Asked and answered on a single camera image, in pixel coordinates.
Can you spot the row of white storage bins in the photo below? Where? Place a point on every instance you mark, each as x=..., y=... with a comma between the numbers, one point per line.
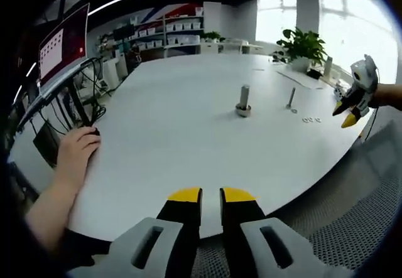
x=182, y=26

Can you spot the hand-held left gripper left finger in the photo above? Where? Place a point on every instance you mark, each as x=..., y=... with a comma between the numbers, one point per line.
x=147, y=243

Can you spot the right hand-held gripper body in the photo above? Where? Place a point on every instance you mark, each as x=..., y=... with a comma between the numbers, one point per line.
x=366, y=71

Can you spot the black power adapter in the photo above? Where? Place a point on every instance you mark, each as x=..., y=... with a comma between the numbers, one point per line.
x=314, y=74

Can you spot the white shelving unit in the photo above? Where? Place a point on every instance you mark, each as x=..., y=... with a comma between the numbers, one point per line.
x=176, y=34

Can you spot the thin threaded stud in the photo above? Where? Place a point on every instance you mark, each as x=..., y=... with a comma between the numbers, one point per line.
x=291, y=97

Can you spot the large threaded stud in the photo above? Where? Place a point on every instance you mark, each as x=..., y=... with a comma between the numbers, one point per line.
x=245, y=94

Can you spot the small green plant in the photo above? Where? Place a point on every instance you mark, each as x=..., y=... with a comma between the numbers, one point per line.
x=212, y=35

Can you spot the grey game controller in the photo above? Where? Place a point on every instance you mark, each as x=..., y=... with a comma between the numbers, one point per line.
x=337, y=90

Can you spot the bright window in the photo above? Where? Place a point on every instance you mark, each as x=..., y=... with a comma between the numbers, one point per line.
x=345, y=24

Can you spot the black computer case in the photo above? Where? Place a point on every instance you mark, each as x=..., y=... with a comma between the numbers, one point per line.
x=47, y=143

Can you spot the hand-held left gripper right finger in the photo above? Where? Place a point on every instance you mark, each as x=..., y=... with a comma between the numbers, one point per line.
x=276, y=246

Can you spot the grey mesh chair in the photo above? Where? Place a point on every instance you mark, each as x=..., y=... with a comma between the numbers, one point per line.
x=345, y=212

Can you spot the low white cabinet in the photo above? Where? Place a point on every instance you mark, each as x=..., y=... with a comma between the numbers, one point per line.
x=232, y=47

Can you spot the white bottle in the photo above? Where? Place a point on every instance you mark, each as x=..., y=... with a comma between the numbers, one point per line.
x=328, y=67

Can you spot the grey standing desk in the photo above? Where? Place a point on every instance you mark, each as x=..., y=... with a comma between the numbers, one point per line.
x=53, y=88

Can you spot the large potted plant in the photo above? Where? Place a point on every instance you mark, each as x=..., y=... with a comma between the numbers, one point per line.
x=303, y=47

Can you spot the red screen monitor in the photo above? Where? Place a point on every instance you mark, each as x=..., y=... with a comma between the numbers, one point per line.
x=66, y=45

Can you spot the large dark-rimmed washer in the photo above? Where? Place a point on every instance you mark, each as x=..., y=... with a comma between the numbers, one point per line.
x=240, y=106
x=244, y=111

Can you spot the white box appliance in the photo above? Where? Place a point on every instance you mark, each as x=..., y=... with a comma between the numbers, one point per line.
x=111, y=74

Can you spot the black screen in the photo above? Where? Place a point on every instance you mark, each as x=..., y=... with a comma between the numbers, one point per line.
x=123, y=32

